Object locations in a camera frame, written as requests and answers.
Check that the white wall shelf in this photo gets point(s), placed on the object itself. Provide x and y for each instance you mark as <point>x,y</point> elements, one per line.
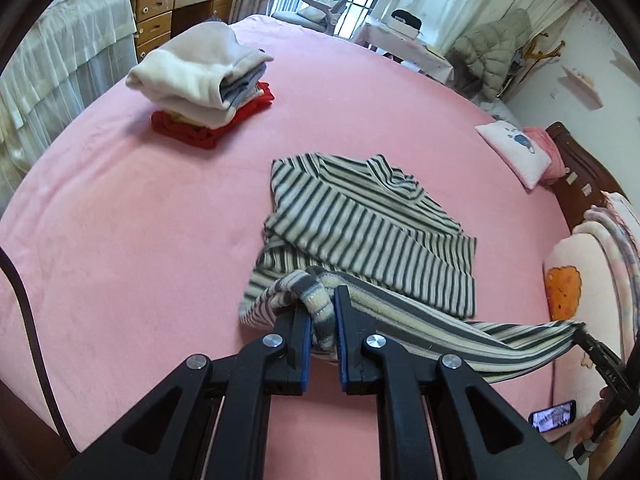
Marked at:
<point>580,82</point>

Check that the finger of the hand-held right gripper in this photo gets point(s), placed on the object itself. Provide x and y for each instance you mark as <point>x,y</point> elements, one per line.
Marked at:
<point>602,360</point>

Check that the wooden coat rack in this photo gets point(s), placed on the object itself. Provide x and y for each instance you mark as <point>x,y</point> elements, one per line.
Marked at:
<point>540,47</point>

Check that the grey office chair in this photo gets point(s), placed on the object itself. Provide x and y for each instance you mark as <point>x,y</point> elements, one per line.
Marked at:
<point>330,5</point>

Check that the red folded garment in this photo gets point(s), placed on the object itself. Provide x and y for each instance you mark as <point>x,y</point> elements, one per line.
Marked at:
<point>200,132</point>

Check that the white fleece folded garment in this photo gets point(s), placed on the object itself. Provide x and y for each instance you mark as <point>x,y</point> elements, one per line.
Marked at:
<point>190,70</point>

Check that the pink bed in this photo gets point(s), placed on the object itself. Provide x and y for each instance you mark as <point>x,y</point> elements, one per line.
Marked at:
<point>150,220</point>

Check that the black smartphone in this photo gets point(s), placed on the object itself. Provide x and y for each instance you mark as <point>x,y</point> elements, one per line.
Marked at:
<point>552,417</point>

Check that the white lace cloth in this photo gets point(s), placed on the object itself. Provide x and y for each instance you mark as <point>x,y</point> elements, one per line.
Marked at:
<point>55,70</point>

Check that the black white striped shirt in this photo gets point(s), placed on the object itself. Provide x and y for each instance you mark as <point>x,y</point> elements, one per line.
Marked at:
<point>360,215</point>

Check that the table with pink cloth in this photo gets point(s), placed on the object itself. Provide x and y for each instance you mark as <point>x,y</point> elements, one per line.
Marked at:
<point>400,42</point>

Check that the pink pillow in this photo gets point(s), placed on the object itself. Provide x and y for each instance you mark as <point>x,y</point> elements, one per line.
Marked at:
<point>545,147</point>

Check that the brown wooden headboard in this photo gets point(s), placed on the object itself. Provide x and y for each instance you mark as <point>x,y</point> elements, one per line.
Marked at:
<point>580,170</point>

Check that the white box on table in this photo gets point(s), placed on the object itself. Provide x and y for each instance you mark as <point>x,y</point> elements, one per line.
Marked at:
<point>407,22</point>

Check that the beige puffer jacket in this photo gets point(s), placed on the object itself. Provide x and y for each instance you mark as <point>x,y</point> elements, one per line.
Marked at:
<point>492,55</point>

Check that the white printed pillow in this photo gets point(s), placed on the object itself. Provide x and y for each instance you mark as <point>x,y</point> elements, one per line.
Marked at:
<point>517,152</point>

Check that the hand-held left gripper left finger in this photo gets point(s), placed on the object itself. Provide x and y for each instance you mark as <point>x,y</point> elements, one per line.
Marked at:
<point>302,350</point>

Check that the pastel plaid blanket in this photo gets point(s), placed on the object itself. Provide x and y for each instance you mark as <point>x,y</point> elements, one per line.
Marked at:
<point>617,225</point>

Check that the wooden desk with drawers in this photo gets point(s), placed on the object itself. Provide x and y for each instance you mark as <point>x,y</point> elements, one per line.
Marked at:
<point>165,5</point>

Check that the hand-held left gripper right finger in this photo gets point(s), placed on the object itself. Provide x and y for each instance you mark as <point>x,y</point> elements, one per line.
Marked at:
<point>342,340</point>

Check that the cream plush cushion orange print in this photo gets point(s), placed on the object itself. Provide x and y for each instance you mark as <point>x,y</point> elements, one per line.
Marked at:
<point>575,285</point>

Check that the grey folded garment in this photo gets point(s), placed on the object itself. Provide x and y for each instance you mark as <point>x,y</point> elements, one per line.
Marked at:
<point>242,91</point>

